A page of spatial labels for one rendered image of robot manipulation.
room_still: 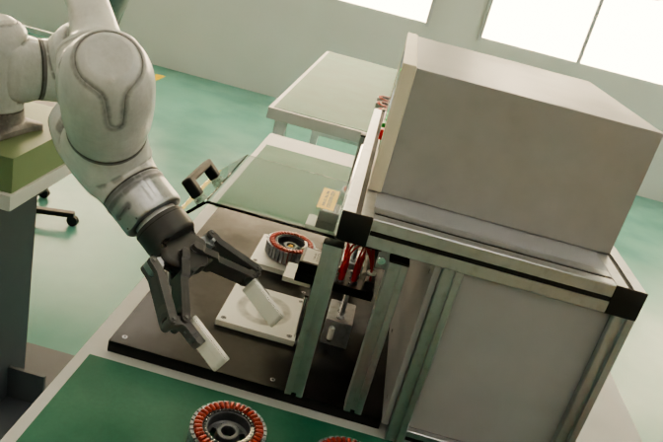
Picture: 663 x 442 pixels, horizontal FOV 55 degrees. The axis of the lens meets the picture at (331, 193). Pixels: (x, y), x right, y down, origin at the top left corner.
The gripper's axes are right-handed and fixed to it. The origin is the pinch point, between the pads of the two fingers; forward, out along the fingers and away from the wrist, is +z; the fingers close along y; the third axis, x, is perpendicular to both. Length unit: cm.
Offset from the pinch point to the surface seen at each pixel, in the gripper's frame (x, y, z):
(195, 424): -15.5, 2.7, 4.9
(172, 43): -236, -410, -272
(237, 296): -23.8, -29.9, -8.6
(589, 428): 7, -49, 52
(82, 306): -139, -89, -53
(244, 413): -13.9, -4.1, 8.3
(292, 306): -19.0, -35.5, -0.3
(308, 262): -5.3, -29.5, -4.2
